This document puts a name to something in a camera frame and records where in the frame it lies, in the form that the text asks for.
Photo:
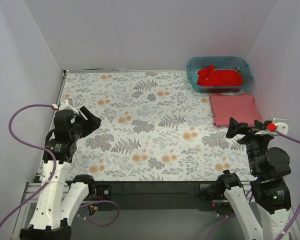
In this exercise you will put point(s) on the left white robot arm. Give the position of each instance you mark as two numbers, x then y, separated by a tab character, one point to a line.
54	213

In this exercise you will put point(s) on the pink t shirt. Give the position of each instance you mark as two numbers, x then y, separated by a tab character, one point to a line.
241	107

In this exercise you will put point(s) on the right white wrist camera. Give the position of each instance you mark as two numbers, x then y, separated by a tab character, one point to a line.
275	125

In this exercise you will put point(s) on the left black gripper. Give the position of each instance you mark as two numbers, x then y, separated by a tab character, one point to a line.
82	122

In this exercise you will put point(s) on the floral table mat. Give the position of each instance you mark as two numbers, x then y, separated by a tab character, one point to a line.
154	127

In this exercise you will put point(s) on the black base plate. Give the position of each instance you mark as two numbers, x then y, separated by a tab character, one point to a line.
205	193

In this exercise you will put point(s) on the aluminium frame rail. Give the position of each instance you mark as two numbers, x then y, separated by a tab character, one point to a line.
30	195

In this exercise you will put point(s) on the teal plastic bin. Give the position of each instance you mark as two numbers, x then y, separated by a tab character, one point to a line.
220	63

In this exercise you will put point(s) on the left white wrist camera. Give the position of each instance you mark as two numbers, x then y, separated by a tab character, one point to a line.
65	104

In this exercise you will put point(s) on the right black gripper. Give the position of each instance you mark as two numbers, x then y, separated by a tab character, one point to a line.
248	130

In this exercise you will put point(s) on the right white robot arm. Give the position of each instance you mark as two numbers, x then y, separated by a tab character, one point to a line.
269	166

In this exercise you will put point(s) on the red t shirt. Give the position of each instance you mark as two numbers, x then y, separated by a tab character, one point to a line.
209	77

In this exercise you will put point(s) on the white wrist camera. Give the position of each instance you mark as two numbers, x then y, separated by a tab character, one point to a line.
275	125
65	104

